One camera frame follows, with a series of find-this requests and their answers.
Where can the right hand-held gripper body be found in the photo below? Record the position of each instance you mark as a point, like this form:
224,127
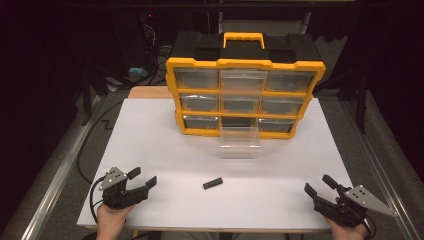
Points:
350,205

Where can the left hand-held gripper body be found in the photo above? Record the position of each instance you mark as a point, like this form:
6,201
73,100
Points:
117,195

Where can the person's left hand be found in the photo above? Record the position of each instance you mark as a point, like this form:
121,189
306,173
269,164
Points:
110,220

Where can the person's right hand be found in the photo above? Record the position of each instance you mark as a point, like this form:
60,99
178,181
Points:
346,231

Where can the small black block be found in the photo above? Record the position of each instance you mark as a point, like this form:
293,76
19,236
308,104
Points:
213,183

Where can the clear plastic drawer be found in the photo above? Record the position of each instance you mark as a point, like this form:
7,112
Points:
240,141

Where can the black metal stand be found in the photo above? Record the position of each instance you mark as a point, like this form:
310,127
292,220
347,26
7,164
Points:
87,96

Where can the teal object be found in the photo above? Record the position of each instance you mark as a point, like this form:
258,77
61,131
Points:
138,71

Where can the yellow black drawer organizer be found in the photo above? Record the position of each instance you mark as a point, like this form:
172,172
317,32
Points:
243,53

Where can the aluminium frame rail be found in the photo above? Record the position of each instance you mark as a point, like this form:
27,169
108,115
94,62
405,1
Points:
383,173
53,186

